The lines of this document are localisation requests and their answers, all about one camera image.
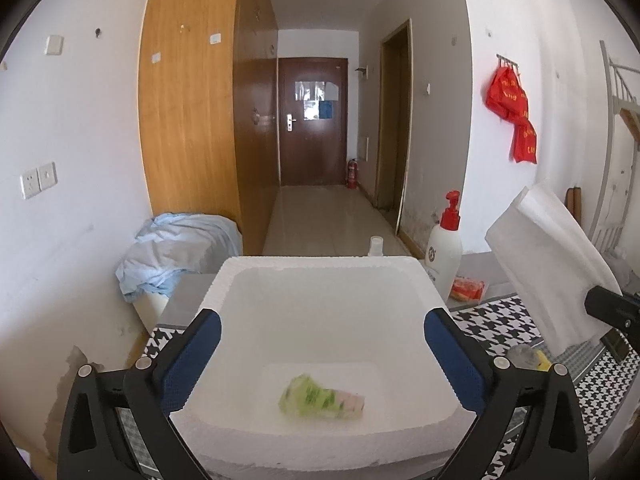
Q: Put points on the white wall switch plate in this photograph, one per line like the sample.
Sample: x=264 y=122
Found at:
x=54 y=45

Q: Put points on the white foam box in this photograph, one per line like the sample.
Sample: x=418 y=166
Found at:
x=320 y=310

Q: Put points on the light blue cloth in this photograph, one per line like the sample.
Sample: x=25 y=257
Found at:
x=175 y=250

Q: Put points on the yellow sponge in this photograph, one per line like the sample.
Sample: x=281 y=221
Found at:
x=543 y=361

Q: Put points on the white metal bed frame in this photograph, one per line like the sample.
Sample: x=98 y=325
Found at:
x=607 y=160

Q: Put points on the white wall switch beside socket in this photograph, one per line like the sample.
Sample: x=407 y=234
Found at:
x=48 y=176

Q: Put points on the wooden side door frame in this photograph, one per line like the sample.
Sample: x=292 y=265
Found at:
x=381 y=125

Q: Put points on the clear blue spray bottle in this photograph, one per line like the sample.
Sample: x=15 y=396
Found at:
x=376 y=246

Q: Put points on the wooden wardrobe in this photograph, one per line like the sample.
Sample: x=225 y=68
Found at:
x=195 y=110

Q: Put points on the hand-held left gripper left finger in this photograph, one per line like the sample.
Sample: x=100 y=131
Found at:
x=192 y=355

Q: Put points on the papers on door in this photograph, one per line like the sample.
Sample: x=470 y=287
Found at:
x=315 y=97

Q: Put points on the dark brown door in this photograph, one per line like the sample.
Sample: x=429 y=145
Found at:
x=312 y=150

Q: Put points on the red plastic bag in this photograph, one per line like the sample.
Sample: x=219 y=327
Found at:
x=510 y=105

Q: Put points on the metal wall hook rack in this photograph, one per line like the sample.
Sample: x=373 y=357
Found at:
x=506 y=59

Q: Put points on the white wall socket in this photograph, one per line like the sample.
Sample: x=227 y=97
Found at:
x=30 y=184

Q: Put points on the grey cloth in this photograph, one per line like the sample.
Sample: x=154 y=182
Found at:
x=522 y=356

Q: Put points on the white cloth bag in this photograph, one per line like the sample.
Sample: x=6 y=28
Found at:
x=550 y=265

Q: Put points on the small wall shelf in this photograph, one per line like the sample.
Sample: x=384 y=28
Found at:
x=362 y=71

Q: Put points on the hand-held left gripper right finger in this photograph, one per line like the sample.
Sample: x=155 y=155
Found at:
x=452 y=355

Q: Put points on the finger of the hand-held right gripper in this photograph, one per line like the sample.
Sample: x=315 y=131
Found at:
x=615 y=307

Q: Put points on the red snack packet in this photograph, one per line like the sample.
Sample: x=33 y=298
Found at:
x=467 y=290

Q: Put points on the red fire extinguisher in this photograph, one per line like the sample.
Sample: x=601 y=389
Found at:
x=352 y=175

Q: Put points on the white lotion bottle red pump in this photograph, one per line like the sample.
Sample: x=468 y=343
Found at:
x=444 y=255

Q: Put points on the houndstooth tablecloth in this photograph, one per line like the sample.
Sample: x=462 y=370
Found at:
x=500 y=322

